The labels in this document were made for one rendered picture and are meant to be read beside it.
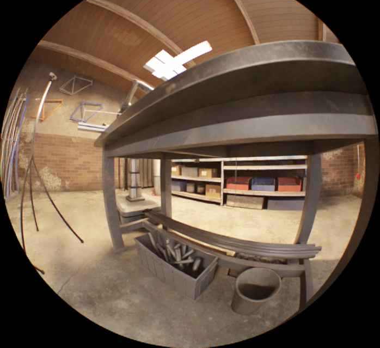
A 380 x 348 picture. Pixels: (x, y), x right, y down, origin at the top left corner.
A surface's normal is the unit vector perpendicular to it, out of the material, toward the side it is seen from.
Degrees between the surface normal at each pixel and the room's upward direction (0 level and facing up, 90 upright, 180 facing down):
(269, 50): 90
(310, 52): 90
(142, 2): 174
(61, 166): 90
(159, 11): 174
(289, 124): 90
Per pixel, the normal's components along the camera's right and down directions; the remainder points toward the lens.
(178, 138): -0.61, -0.04
